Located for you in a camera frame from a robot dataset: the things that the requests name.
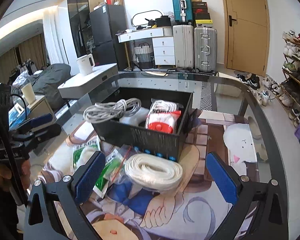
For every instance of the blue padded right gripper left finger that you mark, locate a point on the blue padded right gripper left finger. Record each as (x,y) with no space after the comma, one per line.
(87,175)

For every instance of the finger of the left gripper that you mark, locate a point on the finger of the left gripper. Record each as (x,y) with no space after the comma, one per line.
(33,139)
(32,123)

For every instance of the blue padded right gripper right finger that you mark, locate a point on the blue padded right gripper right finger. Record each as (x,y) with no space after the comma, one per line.
(225,177)

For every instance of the green packet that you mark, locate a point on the green packet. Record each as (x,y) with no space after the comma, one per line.
(82,153)
(111,173)

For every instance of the bagged white cloth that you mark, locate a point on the bagged white cloth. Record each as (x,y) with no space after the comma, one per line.
(149,172)

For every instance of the red balloon glue bag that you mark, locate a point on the red balloon glue bag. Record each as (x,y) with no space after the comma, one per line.
(163,116)

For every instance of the person's left hand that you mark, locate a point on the person's left hand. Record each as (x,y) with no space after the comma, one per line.
(5,176)

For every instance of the dark grey beanbag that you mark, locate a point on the dark grey beanbag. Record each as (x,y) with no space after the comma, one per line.
(46,83)

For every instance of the anime print table mat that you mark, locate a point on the anime print table mat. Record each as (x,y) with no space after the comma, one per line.
(196,208)

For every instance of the white side table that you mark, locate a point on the white side table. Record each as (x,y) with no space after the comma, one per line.
(79,85)

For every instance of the white electric kettle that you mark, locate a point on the white electric kettle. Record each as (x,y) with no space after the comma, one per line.
(86,64)

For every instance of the black refrigerator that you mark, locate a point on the black refrigerator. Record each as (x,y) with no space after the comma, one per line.
(106,22)

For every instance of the wooden shoe rack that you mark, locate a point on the wooden shoe rack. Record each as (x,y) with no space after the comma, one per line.
(291,71)

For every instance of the woven storage basket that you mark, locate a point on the woven storage basket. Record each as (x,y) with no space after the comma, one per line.
(144,56)

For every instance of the black glass cabinet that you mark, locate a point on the black glass cabinet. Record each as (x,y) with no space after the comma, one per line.
(79,16)

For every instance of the wooden door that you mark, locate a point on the wooden door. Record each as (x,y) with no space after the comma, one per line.
(247,34)

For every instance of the oval mirror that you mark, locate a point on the oval mirror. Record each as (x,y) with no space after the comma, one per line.
(143,18)

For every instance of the white drawer desk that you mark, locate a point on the white drawer desk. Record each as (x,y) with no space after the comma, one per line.
(157,42)

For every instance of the silver suitcase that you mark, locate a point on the silver suitcase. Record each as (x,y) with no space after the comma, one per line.
(205,49)

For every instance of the white suitcase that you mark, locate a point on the white suitcase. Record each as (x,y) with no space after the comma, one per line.
(183,46)

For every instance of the stack of shoe boxes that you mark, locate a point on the stack of shoe boxes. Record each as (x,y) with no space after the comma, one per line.
(201,14)

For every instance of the teal suitcase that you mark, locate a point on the teal suitcase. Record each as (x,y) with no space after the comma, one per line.
(183,13)

